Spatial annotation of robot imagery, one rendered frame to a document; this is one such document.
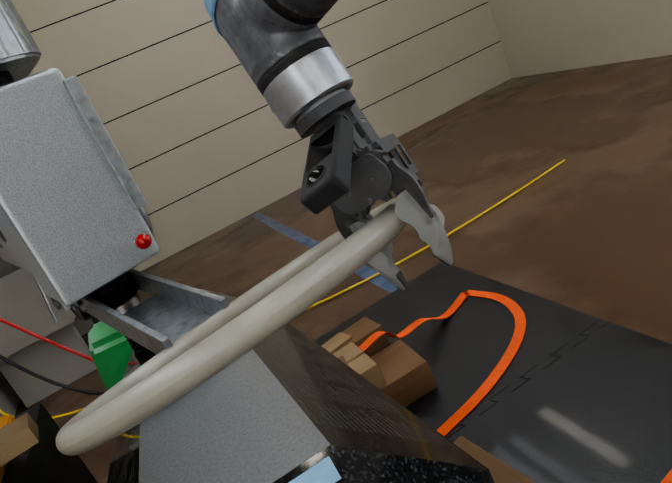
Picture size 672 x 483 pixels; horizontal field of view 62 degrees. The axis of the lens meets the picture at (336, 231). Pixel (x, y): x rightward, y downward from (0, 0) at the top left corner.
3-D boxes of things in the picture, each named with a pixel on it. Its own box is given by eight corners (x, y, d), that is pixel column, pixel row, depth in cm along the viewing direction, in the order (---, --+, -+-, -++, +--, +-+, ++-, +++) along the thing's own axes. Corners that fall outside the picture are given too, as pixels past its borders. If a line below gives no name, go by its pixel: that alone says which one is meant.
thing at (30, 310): (15, 422, 362) (-66, 311, 335) (38, 351, 481) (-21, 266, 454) (106, 370, 378) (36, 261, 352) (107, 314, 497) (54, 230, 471)
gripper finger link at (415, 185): (446, 203, 57) (384, 144, 58) (443, 207, 56) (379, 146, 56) (416, 233, 59) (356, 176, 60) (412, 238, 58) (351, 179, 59)
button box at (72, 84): (125, 210, 123) (54, 87, 114) (135, 205, 124) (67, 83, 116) (136, 210, 116) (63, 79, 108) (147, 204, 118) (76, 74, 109)
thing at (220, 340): (61, 446, 78) (48, 429, 78) (313, 263, 104) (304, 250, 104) (77, 491, 37) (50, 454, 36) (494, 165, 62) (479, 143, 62)
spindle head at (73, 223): (41, 300, 139) (-68, 133, 126) (121, 254, 151) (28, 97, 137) (74, 320, 110) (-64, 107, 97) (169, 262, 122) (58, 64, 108)
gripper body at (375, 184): (424, 174, 63) (365, 85, 63) (403, 192, 56) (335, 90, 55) (372, 208, 67) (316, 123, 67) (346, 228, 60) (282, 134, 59)
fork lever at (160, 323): (56, 310, 139) (45, 293, 137) (126, 269, 149) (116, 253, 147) (157, 382, 85) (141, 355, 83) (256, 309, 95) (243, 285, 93)
